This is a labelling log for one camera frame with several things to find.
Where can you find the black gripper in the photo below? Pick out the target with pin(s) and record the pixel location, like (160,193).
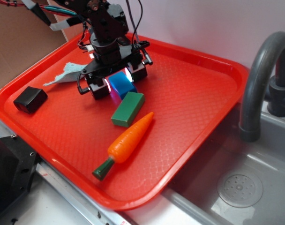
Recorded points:
(112,57)

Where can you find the blue wooden block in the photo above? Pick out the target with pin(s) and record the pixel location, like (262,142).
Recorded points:
(121,84)

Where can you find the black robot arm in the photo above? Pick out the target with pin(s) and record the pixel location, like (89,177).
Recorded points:
(104,21)

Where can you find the green wooden block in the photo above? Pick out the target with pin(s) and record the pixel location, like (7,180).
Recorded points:
(128,109)

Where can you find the black rectangular block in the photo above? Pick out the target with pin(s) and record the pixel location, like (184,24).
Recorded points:
(30,100)

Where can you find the light blue cloth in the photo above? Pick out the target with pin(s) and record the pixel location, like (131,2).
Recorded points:
(70,73)

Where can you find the orange toy carrot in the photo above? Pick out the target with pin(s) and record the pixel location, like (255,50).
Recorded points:
(121,149)

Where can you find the red plastic tray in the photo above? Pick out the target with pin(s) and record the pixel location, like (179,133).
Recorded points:
(189,92)

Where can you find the brown cardboard panel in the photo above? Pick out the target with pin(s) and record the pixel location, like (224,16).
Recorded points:
(25,40)

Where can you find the grey toy faucet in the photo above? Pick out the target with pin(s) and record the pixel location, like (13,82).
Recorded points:
(263,68)

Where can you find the grey toy sink basin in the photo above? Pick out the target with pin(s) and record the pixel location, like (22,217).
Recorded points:
(194,188)

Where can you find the round sink drain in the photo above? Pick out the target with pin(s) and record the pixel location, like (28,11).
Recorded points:
(240,189)

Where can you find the black metal bracket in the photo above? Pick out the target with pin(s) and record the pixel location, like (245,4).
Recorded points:
(17,164)

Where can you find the dark faucet handle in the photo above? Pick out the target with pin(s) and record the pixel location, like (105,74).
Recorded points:
(276,90)

